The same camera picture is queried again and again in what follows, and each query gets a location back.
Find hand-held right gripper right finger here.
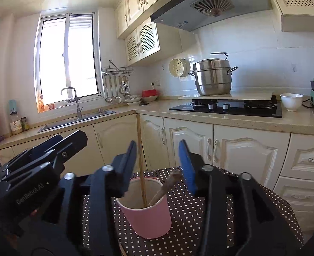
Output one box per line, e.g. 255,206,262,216
179,139,304,256

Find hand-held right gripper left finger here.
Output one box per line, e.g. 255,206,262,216
40,140,138,256

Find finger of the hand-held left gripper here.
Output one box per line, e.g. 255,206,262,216
6,130,88,183
2,134,65,172

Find wooden chopstick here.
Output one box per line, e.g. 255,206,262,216
136,113,147,208

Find grey metal fork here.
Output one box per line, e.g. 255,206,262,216
148,169,183,207

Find pink cup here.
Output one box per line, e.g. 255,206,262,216
116,176,172,240

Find steel sink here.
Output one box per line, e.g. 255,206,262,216
37,109,116,133

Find cream cabinet door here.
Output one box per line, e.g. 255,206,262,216
164,119,214,170
93,114,139,178
139,115,169,172
213,125,291,190

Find oil bottle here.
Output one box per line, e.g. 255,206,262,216
10,100,24,135

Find metal faucet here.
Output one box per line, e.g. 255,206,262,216
60,87,83,119

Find brown polka dot tablecloth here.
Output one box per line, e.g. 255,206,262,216
81,167,304,256

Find metal ladle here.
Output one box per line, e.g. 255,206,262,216
114,76,123,103
105,76,113,103

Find red container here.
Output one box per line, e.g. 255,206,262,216
142,89,160,102

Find black gas stove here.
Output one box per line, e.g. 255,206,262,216
169,99,283,118

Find hanging kitchen utensil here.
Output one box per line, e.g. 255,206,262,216
120,76,131,99

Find metal utensil rack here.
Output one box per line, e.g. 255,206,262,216
102,59,135,76

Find sliding window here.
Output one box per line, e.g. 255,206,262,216
35,12,101,107

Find steel steamer pot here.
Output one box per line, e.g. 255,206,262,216
188,52,238,96

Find beige stone board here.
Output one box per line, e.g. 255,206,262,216
178,92,273,101

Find white colander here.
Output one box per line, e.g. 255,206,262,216
168,58,191,78

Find cream lattice door cabinet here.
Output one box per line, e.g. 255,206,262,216
124,21,183,66

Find cream drawer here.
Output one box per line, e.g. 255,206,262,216
273,176,314,212
281,133,314,181

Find white bowl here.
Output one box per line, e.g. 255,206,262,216
280,93,304,112

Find cream upper cabinets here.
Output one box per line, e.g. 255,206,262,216
116,0,184,39

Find grey range hood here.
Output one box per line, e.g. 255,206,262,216
150,0,273,32

